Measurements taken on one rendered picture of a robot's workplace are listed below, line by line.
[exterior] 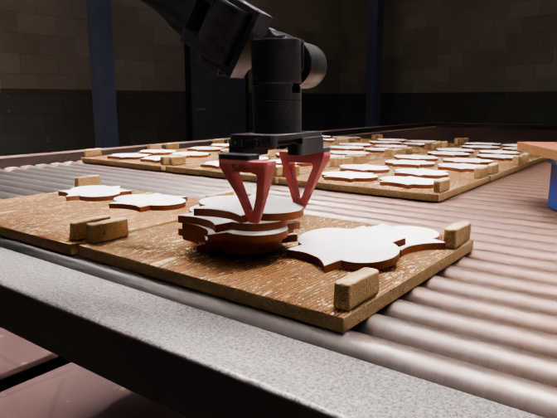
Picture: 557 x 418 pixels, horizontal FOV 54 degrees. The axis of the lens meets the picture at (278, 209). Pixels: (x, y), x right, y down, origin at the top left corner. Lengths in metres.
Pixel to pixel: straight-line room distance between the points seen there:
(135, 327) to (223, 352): 0.10
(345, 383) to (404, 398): 0.04
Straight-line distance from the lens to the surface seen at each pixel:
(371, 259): 0.62
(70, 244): 0.78
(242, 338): 0.50
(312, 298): 0.53
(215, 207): 0.66
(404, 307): 0.58
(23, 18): 6.35
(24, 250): 0.87
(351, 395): 0.42
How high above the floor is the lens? 1.12
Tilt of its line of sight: 11 degrees down
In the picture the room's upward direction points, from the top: straight up
